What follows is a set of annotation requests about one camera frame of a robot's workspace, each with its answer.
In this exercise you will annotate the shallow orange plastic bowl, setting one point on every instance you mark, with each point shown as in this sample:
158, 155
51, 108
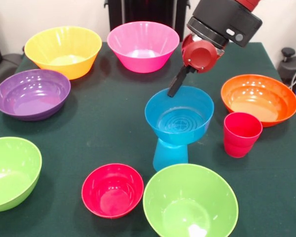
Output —
259, 101

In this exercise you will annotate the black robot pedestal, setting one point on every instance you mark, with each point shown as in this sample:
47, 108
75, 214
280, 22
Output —
143, 11

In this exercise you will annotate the large yellow-orange plastic bowl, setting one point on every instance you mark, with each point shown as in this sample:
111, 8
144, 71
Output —
64, 42

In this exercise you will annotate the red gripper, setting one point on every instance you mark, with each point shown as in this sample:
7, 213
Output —
202, 56

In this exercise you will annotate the small blue plastic bowl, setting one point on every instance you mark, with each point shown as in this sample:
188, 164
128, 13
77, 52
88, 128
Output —
204, 103

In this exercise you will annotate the light green plastic bowl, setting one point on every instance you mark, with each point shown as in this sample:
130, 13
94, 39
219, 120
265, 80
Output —
12, 172
190, 197

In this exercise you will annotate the shallow purple plastic bowl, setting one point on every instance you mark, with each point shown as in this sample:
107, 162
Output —
32, 96

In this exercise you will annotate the dark green table cloth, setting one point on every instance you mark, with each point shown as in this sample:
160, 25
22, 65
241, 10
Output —
113, 98

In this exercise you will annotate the small red plastic bowl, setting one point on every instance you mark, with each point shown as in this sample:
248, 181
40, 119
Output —
111, 192

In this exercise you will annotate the blue plastic cup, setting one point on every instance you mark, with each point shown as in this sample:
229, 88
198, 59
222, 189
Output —
170, 158

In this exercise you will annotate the red plastic cup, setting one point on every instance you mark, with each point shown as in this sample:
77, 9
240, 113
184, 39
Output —
239, 143

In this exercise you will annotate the large pink plastic bowl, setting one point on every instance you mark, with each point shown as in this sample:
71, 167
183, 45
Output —
143, 37

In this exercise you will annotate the black floor stand base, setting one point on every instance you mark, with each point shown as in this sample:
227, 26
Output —
291, 66

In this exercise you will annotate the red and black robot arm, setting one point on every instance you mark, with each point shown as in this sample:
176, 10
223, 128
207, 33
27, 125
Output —
224, 19

